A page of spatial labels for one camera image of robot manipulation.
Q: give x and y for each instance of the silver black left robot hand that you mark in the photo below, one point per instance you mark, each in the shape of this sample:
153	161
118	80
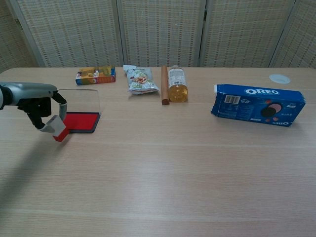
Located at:
27	93

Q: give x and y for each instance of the small red white stamp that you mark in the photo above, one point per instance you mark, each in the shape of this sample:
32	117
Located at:
59	130

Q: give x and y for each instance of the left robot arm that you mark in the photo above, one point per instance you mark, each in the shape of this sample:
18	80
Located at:
1	98

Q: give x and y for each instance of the woven folding screen panel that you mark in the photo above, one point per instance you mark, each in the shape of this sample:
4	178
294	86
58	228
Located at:
247	32
160	32
301	39
12	44
71	32

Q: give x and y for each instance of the red ink pad clear lid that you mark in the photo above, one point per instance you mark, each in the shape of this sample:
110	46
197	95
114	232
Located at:
82	121

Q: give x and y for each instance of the colourful orange snack box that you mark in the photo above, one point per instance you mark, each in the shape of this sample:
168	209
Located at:
96	76

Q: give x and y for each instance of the white nut snack bag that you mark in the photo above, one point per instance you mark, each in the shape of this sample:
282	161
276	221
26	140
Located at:
140	80

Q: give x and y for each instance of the wooden rolling pin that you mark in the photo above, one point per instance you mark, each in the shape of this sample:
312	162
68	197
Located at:
164	86

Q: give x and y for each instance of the yellow drink bottle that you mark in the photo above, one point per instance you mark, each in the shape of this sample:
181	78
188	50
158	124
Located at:
177	86

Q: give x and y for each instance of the blue Oreo cookie box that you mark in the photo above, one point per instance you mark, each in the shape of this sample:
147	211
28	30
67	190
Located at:
256	105

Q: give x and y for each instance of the white round table grommet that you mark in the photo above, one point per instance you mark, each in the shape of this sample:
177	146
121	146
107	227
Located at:
279	78

